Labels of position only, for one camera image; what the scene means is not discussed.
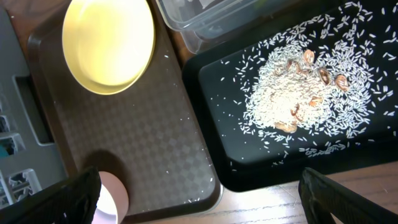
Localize pink bowl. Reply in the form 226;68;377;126
91;171;129;224

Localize brown serving tray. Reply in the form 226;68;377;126
27;1;222;223

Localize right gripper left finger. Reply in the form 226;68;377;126
1;167;101;224

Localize rice and shell scraps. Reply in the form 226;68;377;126
206;1;397;161

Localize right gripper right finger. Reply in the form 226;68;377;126
298;167;397;224

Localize grey dish rack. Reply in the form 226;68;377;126
1;9;67;208

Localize yellow plate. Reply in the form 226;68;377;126
62;0;155;95

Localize clear plastic bin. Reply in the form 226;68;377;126
156;0;298;54

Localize black waste tray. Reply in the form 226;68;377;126
182;1;397;192

